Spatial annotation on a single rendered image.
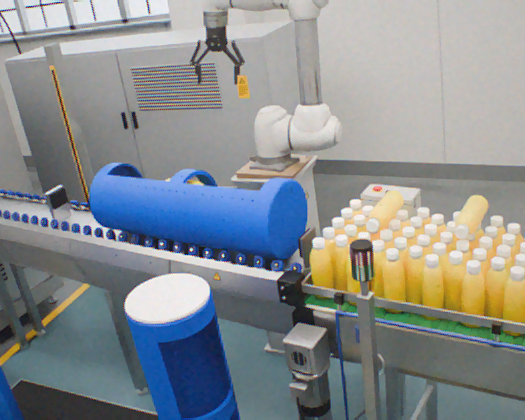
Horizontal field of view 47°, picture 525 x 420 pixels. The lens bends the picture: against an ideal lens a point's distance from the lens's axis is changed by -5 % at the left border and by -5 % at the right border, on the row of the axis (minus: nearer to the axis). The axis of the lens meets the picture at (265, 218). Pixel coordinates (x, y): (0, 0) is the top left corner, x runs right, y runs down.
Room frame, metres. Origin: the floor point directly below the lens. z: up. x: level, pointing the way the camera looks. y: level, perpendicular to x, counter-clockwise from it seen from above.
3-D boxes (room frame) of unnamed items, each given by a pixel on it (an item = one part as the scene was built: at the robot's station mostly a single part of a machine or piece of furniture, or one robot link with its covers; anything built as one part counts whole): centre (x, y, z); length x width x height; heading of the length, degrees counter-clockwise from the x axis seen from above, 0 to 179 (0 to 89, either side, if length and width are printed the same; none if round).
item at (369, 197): (2.09, -0.47, 1.05); 0.20 x 0.10 x 0.10; 55
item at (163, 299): (1.72, 0.35, 1.03); 0.28 x 0.28 x 0.01
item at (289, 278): (1.78, -0.05, 0.95); 0.10 x 0.07 x 0.10; 145
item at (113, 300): (2.52, 0.76, 0.31); 0.06 x 0.06 x 0.63; 55
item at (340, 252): (1.79, -0.23, 1.00); 0.07 x 0.07 x 0.19
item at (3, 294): (3.09, 1.57, 0.31); 0.06 x 0.06 x 0.63; 55
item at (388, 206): (1.85, -0.39, 1.14); 0.19 x 0.07 x 0.07; 145
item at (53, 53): (3.10, 0.89, 0.85); 0.06 x 0.06 x 1.70; 55
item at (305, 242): (1.97, -0.13, 0.99); 0.10 x 0.02 x 0.12; 145
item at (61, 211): (2.74, 0.95, 1.00); 0.10 x 0.04 x 0.15; 145
